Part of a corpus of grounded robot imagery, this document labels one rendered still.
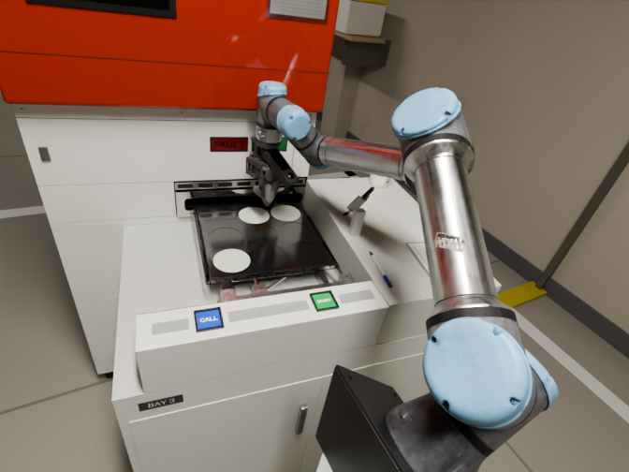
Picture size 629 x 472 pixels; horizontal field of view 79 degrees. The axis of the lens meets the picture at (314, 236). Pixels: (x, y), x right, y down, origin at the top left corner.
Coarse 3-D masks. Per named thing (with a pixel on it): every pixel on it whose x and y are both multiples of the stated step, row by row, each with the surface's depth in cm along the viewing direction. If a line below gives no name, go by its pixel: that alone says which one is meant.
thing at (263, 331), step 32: (320, 288) 91; (352, 288) 93; (160, 320) 77; (192, 320) 78; (224, 320) 80; (256, 320) 81; (288, 320) 82; (320, 320) 84; (352, 320) 88; (160, 352) 73; (192, 352) 76; (224, 352) 79; (256, 352) 83; (288, 352) 87; (320, 352) 92; (160, 384) 79
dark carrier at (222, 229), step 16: (208, 208) 124; (224, 208) 125; (240, 208) 126; (208, 224) 116; (224, 224) 118; (240, 224) 119; (256, 224) 120; (272, 224) 121; (288, 224) 123; (304, 224) 124; (208, 240) 110; (224, 240) 111; (240, 240) 112; (256, 240) 114; (272, 240) 115; (288, 240) 116; (304, 240) 117; (208, 256) 105; (256, 256) 108; (272, 256) 109; (288, 256) 109; (304, 256) 111; (320, 256) 112; (224, 272) 100; (240, 272) 101; (256, 272) 102
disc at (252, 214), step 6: (246, 210) 126; (252, 210) 126; (258, 210) 127; (264, 210) 127; (240, 216) 122; (246, 216) 123; (252, 216) 123; (258, 216) 124; (264, 216) 124; (252, 222) 121; (258, 222) 121
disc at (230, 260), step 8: (216, 256) 105; (224, 256) 106; (232, 256) 106; (240, 256) 106; (248, 256) 107; (216, 264) 102; (224, 264) 103; (232, 264) 103; (240, 264) 104; (248, 264) 104; (232, 272) 101
